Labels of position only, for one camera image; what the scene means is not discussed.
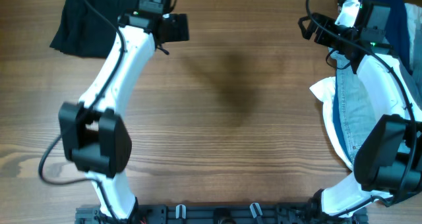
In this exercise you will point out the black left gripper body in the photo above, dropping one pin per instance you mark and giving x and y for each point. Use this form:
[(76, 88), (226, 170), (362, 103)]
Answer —
[(177, 31)]

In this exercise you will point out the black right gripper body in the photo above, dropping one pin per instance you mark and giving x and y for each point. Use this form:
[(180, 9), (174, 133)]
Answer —
[(331, 26)]

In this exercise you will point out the black shorts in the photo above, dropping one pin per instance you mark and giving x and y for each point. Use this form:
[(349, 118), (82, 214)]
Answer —
[(83, 33)]

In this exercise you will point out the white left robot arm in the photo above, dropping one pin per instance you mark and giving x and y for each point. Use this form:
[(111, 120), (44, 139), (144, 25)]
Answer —
[(94, 135)]

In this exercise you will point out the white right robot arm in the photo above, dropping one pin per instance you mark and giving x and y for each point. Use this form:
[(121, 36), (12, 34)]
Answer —
[(387, 167)]

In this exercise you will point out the white garment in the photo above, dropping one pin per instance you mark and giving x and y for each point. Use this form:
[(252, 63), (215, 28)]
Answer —
[(383, 91)]

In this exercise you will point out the dark blue garment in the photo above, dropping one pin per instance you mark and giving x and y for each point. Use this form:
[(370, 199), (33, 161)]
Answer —
[(397, 31)]

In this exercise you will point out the light blue denim shorts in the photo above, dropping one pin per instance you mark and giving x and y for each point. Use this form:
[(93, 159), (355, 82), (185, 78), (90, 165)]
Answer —
[(353, 114)]

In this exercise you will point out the black metal base rail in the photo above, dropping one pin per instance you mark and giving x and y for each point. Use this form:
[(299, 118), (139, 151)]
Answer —
[(282, 213)]

